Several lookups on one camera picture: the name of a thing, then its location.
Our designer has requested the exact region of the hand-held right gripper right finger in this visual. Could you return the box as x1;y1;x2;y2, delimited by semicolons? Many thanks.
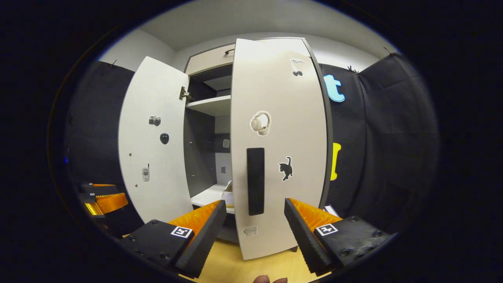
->
284;198;393;276

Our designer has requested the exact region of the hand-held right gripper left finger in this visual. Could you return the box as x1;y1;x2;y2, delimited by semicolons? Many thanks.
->
120;200;228;279

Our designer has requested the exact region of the white canvas shoe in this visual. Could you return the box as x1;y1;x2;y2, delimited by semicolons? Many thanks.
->
222;180;235;209

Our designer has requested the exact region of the white cabinet door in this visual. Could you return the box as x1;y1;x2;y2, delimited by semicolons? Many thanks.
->
231;38;334;261
118;56;194;224

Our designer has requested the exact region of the white grey shoe cabinet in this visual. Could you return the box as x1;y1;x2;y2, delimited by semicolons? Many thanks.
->
183;37;334;252

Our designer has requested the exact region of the white cabinet drawer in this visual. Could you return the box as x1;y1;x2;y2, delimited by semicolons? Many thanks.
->
185;44;236;76

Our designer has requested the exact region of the black backdrop cloth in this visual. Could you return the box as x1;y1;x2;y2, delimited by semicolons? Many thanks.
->
318;53;440;234

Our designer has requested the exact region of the black door handle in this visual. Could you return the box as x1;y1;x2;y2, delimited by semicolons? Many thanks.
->
246;148;265;216

